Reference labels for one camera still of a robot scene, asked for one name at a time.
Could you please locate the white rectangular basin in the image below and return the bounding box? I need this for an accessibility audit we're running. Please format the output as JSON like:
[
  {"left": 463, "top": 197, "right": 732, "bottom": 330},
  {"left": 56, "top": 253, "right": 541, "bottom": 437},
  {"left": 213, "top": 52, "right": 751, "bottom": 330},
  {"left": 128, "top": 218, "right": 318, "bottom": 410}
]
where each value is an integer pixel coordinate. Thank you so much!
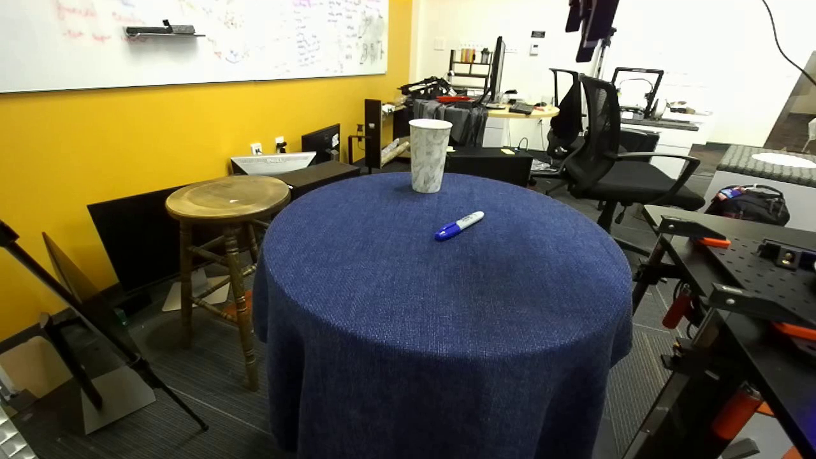
[{"left": 228, "top": 151, "right": 318, "bottom": 178}]

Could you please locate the black hanging cable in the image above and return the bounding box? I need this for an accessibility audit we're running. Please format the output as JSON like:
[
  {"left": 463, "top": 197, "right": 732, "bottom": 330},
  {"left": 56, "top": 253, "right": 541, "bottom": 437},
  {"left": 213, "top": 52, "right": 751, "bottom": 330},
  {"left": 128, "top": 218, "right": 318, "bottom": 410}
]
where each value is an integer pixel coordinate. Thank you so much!
[{"left": 759, "top": 0, "right": 816, "bottom": 88}]

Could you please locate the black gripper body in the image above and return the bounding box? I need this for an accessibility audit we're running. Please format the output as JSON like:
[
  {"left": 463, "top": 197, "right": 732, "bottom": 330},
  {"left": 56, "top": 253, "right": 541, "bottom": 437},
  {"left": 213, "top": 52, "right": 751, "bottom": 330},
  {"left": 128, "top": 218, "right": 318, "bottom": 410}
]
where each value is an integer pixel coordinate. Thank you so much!
[{"left": 581, "top": 0, "right": 622, "bottom": 46}]

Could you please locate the black whiteboard eraser holder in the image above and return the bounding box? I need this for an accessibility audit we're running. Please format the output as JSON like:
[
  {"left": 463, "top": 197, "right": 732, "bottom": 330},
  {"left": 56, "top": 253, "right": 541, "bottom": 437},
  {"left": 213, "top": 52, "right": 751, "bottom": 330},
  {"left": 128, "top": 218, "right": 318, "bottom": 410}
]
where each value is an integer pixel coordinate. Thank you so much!
[{"left": 121, "top": 19, "right": 205, "bottom": 42}]

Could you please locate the black tripod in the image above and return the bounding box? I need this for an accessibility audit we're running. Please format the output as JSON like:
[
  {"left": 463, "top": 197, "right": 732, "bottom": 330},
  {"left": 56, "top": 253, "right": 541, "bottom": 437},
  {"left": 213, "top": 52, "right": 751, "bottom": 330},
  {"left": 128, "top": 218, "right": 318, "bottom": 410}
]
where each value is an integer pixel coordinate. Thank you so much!
[{"left": 0, "top": 219, "right": 209, "bottom": 433}]

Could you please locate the blue capped white marker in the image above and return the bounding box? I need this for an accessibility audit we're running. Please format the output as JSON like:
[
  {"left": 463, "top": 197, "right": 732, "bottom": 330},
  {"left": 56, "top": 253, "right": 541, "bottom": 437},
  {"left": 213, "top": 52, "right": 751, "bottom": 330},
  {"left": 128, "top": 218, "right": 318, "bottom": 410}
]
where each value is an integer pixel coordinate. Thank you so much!
[{"left": 432, "top": 209, "right": 486, "bottom": 244}]

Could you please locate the blue round tablecloth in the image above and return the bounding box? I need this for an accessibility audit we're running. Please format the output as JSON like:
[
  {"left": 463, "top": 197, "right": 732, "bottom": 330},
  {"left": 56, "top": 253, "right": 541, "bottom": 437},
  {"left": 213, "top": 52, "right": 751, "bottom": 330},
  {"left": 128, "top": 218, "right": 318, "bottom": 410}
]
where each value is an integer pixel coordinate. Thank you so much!
[{"left": 250, "top": 172, "right": 635, "bottom": 459}]

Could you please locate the low black panel cabinet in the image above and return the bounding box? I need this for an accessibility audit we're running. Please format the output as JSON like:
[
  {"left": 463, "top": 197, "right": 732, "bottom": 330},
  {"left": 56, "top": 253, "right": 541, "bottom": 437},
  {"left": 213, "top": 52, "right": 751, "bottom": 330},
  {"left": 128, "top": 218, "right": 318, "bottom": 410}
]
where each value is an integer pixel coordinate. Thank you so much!
[{"left": 87, "top": 160, "right": 363, "bottom": 292}]

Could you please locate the small wooden shelf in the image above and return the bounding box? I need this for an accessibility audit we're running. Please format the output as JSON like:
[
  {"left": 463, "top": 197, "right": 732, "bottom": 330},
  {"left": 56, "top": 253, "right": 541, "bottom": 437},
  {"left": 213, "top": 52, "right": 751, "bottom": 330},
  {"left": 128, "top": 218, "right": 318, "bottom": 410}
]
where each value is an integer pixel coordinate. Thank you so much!
[{"left": 445, "top": 46, "right": 493, "bottom": 90}]

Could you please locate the black computer monitor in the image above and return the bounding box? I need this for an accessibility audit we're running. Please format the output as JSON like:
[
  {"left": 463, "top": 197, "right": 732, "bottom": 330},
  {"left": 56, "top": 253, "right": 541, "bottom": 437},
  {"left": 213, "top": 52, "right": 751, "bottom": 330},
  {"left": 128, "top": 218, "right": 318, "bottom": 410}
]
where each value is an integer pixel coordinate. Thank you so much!
[{"left": 485, "top": 33, "right": 509, "bottom": 107}]

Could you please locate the round wooden stool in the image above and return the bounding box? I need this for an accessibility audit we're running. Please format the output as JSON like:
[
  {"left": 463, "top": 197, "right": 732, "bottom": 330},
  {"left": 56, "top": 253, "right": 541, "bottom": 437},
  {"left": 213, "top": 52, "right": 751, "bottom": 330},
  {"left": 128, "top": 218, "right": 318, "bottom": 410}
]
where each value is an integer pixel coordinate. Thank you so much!
[{"left": 163, "top": 174, "right": 293, "bottom": 394}]

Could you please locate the black open frame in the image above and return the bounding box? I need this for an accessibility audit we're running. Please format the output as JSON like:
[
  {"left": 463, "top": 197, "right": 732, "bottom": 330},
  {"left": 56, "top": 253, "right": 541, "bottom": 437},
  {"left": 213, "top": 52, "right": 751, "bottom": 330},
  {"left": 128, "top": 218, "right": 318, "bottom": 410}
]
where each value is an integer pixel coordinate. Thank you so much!
[{"left": 609, "top": 65, "right": 668, "bottom": 120}]

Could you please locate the wall whiteboard with writing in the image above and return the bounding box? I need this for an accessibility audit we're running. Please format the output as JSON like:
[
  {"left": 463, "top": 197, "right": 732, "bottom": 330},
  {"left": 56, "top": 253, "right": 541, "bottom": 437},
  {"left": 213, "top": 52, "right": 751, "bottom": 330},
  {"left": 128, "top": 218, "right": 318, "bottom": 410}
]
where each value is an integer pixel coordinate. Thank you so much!
[{"left": 0, "top": 0, "right": 390, "bottom": 98}]

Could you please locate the grey tripod base plate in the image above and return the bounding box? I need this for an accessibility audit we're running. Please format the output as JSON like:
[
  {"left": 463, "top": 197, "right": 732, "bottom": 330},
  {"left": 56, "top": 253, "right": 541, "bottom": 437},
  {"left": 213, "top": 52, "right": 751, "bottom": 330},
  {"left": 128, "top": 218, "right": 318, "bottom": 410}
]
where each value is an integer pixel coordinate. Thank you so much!
[{"left": 79, "top": 362, "right": 157, "bottom": 437}]

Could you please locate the black upright speaker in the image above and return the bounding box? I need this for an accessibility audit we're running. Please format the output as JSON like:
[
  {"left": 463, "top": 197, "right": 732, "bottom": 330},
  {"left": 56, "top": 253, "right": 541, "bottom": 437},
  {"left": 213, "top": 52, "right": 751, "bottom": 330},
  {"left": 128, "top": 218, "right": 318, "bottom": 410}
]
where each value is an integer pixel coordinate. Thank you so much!
[{"left": 361, "top": 98, "right": 385, "bottom": 172}]

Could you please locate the black perforated workbench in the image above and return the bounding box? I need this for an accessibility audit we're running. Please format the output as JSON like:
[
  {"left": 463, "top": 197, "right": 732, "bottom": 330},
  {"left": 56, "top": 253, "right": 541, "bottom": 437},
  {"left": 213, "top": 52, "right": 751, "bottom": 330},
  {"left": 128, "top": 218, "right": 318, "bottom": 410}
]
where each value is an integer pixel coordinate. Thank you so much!
[{"left": 622, "top": 201, "right": 816, "bottom": 459}]

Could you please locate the grey foam mat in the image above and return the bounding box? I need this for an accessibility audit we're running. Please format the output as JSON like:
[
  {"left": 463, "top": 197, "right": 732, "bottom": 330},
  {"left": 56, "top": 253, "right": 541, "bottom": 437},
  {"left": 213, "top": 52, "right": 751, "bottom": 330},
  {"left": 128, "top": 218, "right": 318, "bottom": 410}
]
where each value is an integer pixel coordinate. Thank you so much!
[{"left": 718, "top": 141, "right": 816, "bottom": 186}]

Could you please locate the black high-back office chair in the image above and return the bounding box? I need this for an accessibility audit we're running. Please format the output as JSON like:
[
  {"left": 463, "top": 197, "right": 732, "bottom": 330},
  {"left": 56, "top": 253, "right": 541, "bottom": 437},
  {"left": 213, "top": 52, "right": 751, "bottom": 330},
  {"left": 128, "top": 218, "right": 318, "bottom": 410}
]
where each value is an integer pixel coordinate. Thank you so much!
[{"left": 544, "top": 67, "right": 588, "bottom": 160}]

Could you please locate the white plastic cup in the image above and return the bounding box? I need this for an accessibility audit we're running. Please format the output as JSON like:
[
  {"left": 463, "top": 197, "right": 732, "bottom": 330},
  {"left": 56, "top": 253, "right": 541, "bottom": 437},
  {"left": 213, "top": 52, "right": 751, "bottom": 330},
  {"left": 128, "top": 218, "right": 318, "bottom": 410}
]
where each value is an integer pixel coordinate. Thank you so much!
[{"left": 408, "top": 118, "right": 453, "bottom": 197}]

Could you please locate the black mesh office chair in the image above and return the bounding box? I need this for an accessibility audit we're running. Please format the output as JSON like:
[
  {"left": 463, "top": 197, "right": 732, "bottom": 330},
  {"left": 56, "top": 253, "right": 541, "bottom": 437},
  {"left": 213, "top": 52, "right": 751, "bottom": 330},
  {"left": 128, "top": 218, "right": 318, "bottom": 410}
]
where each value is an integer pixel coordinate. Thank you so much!
[{"left": 562, "top": 74, "right": 709, "bottom": 238}]

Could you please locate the black bag with red trim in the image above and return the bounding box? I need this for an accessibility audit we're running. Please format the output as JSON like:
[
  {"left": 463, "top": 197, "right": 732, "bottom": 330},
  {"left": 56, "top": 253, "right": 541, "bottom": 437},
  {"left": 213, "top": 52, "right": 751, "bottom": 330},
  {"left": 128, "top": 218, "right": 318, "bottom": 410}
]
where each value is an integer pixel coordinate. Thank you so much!
[{"left": 704, "top": 181, "right": 792, "bottom": 228}]

